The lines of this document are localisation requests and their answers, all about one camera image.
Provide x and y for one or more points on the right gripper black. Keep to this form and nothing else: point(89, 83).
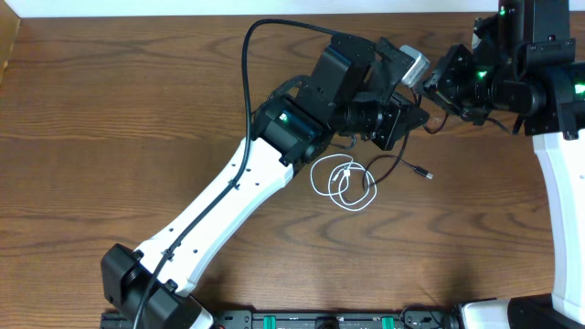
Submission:
point(440, 82)

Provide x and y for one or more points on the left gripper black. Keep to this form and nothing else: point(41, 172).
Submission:
point(392, 121)

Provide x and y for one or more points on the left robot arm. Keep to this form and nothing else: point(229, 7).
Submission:
point(351, 91)

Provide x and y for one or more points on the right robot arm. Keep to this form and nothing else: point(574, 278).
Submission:
point(523, 60)

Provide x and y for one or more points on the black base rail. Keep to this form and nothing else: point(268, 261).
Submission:
point(411, 318)

